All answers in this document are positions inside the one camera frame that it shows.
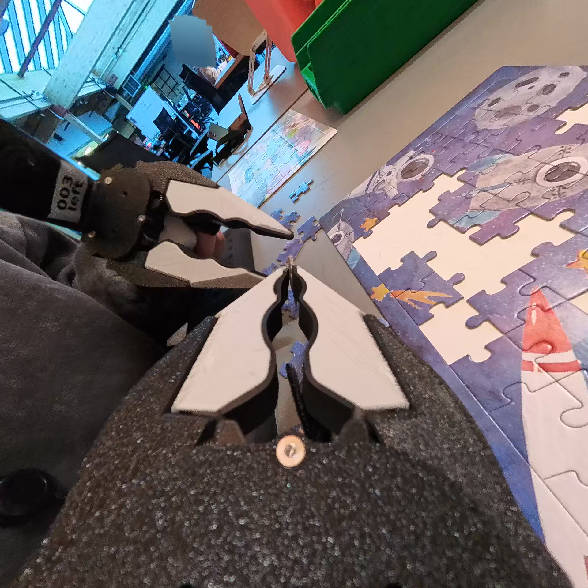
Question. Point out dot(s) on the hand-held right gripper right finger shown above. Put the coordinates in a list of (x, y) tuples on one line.
[(353, 363)]

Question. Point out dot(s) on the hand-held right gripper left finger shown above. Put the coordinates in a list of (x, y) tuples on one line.
[(225, 367)]

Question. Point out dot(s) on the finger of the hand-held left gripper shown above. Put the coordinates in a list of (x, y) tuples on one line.
[(183, 268), (216, 202)]

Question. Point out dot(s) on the space jigsaw puzzle board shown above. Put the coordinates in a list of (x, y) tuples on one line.
[(459, 204)]

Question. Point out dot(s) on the person's left forearm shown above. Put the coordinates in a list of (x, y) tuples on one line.
[(115, 303)]

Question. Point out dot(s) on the person's left hand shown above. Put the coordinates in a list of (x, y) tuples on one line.
[(209, 246)]

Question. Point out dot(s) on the blue jigsaw puzzle piece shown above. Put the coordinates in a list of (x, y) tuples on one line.
[(301, 190), (310, 227), (289, 250), (291, 307), (271, 268), (285, 217), (298, 356)]

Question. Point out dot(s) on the colourful jigsaw puzzle board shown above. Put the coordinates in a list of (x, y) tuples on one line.
[(285, 156)]

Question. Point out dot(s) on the wooden stand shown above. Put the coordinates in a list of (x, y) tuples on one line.
[(264, 78)]

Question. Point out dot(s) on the beige cardboard sheet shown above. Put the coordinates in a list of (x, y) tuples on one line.
[(229, 23)]

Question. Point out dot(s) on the red plastic bin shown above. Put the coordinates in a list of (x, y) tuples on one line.
[(280, 23)]

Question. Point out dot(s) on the green plastic bin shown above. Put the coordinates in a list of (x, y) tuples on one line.
[(312, 36), (390, 55)]

